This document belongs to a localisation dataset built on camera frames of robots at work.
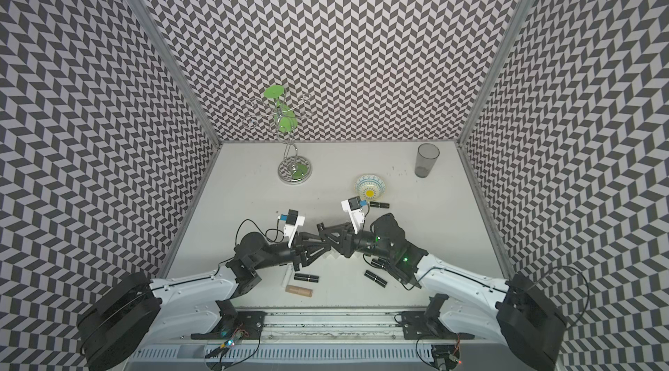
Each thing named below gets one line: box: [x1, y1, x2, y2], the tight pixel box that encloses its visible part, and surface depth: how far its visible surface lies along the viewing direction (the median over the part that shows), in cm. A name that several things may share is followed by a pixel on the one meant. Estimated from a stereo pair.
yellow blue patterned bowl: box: [355, 173, 386, 201], surface depth 103 cm
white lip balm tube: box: [281, 268, 293, 289], surface depth 82 cm
